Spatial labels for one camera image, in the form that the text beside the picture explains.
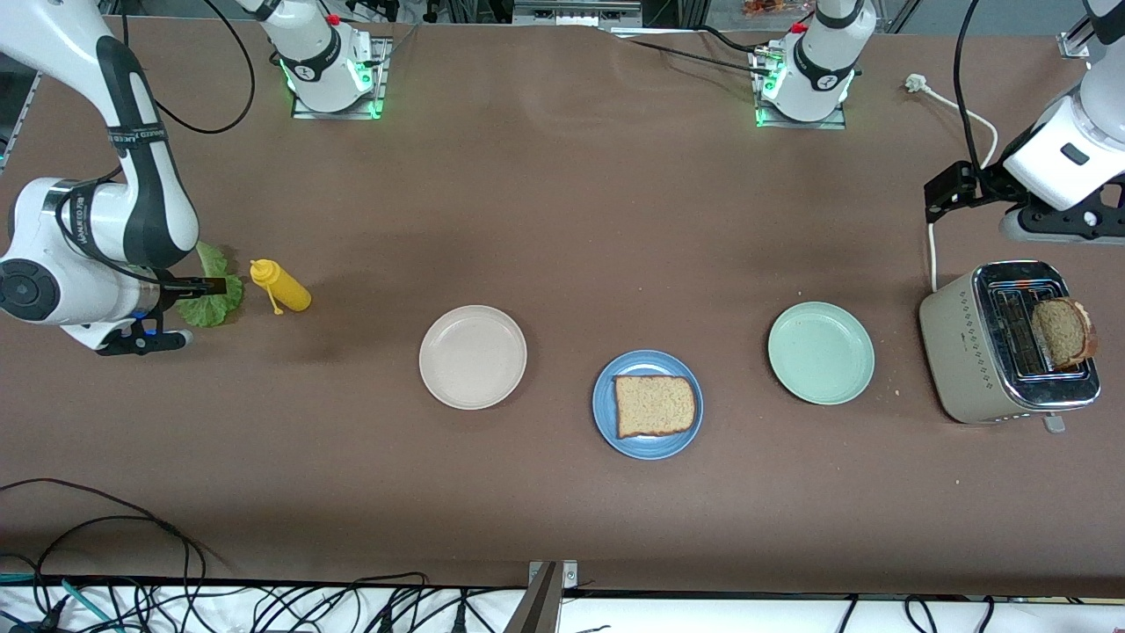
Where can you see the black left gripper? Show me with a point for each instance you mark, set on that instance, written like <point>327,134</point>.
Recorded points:
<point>983,182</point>

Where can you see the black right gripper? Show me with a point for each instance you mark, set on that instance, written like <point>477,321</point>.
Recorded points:
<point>189,285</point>

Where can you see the green lettuce leaf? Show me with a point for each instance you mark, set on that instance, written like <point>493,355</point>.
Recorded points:
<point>215,309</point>

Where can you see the yellow mustard squeeze bottle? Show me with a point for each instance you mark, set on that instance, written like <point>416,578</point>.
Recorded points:
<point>286,286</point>

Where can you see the brown bread slice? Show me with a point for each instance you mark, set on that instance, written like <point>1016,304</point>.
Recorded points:
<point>655,406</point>
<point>1063,334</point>

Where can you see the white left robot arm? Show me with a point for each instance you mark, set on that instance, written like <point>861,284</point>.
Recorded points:
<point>1055,158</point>

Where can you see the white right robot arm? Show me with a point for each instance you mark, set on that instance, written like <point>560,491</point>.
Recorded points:
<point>35,35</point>

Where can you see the green round plate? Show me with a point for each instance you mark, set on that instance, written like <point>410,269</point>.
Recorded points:
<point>821,352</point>

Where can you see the beige round plate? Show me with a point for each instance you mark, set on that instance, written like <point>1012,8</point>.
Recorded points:
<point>473,356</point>

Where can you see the blue round plate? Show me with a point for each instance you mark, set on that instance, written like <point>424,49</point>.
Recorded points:
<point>650,362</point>

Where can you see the beige chrome toaster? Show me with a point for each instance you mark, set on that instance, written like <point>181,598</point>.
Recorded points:
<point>962,352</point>

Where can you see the slanted aluminium strut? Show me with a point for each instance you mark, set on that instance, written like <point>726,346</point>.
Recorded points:
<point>901,16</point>

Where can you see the orange package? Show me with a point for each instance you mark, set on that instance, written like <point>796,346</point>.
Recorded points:
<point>765,7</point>

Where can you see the brown table cover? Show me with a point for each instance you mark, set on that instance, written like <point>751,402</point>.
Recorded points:
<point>562,220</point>

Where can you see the black power plug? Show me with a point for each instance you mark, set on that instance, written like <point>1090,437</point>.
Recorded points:
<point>384,621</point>
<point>459,617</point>

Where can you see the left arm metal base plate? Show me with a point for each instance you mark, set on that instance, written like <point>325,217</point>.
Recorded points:
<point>831,124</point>

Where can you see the aluminium frame profile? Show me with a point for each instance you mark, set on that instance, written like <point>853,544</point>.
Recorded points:
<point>22,119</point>
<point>1074,42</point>

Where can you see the aluminium post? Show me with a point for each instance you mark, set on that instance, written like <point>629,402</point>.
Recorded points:
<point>538,607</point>

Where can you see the small metal bracket plate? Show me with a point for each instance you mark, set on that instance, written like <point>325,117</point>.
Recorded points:
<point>569,576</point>

